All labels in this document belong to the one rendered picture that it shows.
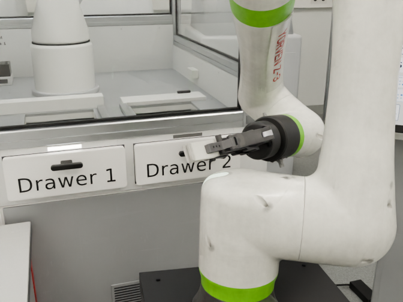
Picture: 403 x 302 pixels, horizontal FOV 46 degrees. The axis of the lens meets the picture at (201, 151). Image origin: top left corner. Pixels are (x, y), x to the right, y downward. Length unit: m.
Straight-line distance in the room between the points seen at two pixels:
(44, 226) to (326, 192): 0.81
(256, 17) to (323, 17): 4.04
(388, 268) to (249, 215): 0.96
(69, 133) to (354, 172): 0.73
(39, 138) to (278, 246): 0.70
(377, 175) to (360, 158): 0.03
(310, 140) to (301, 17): 3.77
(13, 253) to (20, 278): 0.11
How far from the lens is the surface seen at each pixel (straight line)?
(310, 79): 4.91
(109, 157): 1.22
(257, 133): 0.85
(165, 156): 1.25
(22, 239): 1.20
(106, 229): 1.33
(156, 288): 0.90
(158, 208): 1.32
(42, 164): 1.22
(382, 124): 0.72
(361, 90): 0.71
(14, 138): 1.21
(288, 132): 0.95
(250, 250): 0.72
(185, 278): 0.93
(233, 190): 0.69
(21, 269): 1.09
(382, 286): 1.63
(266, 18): 0.82
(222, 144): 0.81
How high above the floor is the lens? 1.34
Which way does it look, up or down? 20 degrees down
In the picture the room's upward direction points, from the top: straight up
